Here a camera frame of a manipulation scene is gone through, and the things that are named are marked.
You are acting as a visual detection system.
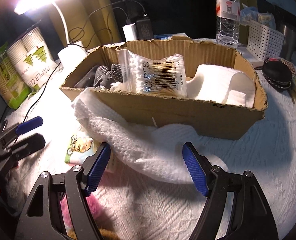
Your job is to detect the white paper towel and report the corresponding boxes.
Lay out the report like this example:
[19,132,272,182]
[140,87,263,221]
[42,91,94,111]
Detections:
[72,88,228,184]

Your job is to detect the grey dotted gloves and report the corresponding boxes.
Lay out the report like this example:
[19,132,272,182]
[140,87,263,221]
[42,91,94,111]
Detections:
[74,63,123,89]

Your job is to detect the cotton swab bag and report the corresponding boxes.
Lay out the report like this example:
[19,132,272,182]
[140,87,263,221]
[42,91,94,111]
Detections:
[117,49,187,98]

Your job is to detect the cartoon sticker card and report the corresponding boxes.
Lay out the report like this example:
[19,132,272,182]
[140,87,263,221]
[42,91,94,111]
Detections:
[65,133,100,165]

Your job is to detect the pink fluffy object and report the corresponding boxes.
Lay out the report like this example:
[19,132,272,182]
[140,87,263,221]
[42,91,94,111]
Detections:
[60,172,109,228]

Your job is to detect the green snack bag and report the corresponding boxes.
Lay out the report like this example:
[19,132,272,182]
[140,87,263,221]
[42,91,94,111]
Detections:
[0,42,31,109]

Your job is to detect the brown cardboard box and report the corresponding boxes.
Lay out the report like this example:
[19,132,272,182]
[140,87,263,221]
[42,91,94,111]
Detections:
[60,38,268,140]

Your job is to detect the paper cup package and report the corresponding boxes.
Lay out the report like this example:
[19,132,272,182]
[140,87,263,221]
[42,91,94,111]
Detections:
[7,26,57,91]

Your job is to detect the brown fuzzy toy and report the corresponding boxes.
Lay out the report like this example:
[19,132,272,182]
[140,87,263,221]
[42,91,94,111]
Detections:
[67,229,120,240]

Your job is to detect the white desk lamp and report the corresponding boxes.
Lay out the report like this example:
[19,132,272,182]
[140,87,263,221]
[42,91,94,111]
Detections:
[14,0,87,69]

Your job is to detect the black round zipper pouch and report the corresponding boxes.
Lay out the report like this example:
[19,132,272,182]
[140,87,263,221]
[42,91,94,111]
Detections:
[262,59,293,91]

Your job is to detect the white charger adapter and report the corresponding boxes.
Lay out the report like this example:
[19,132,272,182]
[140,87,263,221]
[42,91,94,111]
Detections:
[123,19,138,42]

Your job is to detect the white power strip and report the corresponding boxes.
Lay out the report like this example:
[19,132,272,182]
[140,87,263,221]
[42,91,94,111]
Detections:
[153,33,189,40]

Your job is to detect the colourful patterned card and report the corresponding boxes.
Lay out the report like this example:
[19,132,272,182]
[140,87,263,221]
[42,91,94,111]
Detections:
[267,57,296,81]

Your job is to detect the black power adapter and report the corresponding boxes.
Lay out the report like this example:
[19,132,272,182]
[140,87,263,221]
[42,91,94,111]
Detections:
[136,14,153,40]

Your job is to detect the white perforated plastic basket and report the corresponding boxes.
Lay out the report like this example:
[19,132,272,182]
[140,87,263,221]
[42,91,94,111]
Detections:
[247,20,284,61]

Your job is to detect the steel cup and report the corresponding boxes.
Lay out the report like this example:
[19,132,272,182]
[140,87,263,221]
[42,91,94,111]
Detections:
[279,23,296,61]

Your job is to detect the clear plastic water bottle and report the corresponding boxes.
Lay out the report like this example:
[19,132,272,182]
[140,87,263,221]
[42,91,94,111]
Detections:
[216,0,240,48]

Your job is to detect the black charging cable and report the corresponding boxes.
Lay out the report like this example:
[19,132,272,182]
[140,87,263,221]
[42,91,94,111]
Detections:
[68,0,149,46]

